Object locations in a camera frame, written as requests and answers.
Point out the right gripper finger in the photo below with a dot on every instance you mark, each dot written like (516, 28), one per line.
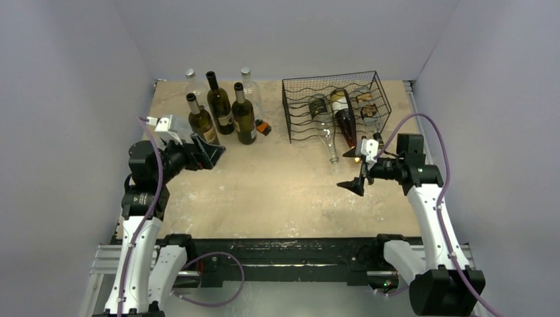
(351, 153)
(356, 185)

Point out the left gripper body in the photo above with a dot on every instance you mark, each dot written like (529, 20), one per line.
(177, 158)

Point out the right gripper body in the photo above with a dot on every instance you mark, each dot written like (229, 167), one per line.
(363, 170)

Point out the green bottle silver cap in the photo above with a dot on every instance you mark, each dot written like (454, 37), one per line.
(201, 121)

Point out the dark green wine bottle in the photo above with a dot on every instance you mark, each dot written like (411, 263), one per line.
(219, 104)

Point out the clear glass bottle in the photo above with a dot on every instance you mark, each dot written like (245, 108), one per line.
(197, 87)
(252, 92)

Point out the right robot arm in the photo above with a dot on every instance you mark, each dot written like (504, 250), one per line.
(442, 282)

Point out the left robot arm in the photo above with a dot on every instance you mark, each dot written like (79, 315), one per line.
(147, 270)

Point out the red bottle gold cap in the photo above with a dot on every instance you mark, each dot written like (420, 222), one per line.
(344, 115)

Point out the clear slim empty bottle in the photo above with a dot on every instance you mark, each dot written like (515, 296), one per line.
(321, 116)

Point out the orange hex key set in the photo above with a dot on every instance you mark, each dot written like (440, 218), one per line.
(263, 127)

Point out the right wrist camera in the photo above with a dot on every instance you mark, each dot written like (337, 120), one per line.
(367, 150)

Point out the black wire wine rack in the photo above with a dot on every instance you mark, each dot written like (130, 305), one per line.
(297, 91)

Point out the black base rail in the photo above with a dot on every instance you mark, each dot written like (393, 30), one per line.
(354, 261)

